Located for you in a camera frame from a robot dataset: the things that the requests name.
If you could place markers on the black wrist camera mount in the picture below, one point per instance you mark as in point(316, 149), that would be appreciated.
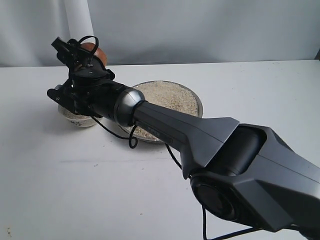
point(59, 96)

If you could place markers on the rice in bowl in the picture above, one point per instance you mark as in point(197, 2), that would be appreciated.
point(73, 116)

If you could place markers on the brown wooden cup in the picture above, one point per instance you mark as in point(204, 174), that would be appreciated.
point(98, 53)

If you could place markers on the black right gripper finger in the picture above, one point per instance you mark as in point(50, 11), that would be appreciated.
point(69, 53)

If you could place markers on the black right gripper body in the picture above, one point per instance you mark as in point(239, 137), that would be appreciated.
point(92, 92)

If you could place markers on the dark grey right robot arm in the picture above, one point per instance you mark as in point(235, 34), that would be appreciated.
point(238, 172)

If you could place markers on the white backdrop curtain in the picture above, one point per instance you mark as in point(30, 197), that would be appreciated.
point(133, 32)

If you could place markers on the white floral ceramic bowl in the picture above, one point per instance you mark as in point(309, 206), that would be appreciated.
point(78, 123)

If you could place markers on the round metal tray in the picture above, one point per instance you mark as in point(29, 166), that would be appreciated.
point(197, 100)

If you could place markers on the rice heap in tray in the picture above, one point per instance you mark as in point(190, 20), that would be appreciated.
point(172, 96)

